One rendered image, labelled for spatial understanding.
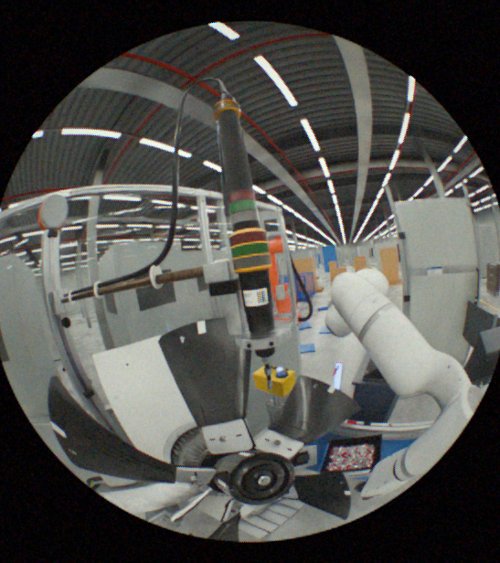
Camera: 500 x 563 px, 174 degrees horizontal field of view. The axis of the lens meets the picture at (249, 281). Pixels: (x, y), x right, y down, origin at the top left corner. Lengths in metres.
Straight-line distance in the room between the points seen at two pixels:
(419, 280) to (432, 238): 0.46
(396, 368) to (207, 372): 0.32
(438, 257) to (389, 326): 1.82
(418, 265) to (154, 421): 2.13
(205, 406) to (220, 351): 0.12
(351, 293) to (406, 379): 0.18
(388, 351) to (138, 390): 0.57
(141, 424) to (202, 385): 0.27
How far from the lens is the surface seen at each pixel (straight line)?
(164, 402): 0.55
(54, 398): 0.33
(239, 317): 0.21
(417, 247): 1.99
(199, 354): 0.38
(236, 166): 0.23
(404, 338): 0.28
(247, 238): 0.19
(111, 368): 0.58
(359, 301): 0.31
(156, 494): 0.48
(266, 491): 0.34
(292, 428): 0.43
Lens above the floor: 1.53
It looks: 4 degrees down
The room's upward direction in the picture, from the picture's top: 9 degrees counter-clockwise
